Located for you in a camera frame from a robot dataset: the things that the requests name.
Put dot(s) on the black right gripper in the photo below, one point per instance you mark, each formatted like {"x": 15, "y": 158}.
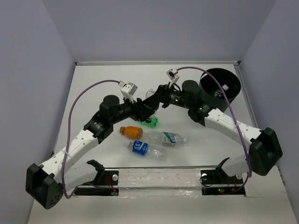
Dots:
{"x": 161, "y": 94}

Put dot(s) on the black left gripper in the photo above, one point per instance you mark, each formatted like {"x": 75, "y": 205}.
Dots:
{"x": 139, "y": 112}

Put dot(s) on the clear bottle white cap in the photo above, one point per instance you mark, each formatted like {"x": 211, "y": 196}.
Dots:
{"x": 149, "y": 93}

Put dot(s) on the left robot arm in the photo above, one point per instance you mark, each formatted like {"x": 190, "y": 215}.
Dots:
{"x": 46, "y": 182}

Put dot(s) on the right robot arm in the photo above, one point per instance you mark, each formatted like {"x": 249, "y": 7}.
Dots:
{"x": 262, "y": 148}

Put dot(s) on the black round bin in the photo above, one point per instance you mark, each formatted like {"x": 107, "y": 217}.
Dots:
{"x": 211, "y": 92}

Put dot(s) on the green plastic bottle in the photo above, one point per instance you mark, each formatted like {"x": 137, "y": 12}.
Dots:
{"x": 150, "y": 122}

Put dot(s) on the orange juice bottle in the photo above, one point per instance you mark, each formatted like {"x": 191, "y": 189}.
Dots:
{"x": 131, "y": 132}

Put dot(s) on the clear bottle green label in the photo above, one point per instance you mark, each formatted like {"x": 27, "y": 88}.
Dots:
{"x": 166, "y": 139}

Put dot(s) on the clear bottle blue label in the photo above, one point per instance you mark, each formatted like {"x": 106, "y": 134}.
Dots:
{"x": 146, "y": 150}

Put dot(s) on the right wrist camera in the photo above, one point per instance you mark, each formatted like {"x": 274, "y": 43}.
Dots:
{"x": 173, "y": 76}

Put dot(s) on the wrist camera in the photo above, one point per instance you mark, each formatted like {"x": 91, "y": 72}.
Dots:
{"x": 173, "y": 76}
{"x": 128, "y": 91}

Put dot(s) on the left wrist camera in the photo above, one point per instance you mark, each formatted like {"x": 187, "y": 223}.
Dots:
{"x": 128, "y": 91}

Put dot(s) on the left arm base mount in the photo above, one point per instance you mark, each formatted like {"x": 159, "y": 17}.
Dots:
{"x": 105, "y": 182}

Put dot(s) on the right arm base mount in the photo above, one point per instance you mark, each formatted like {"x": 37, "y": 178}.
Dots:
{"x": 216, "y": 182}

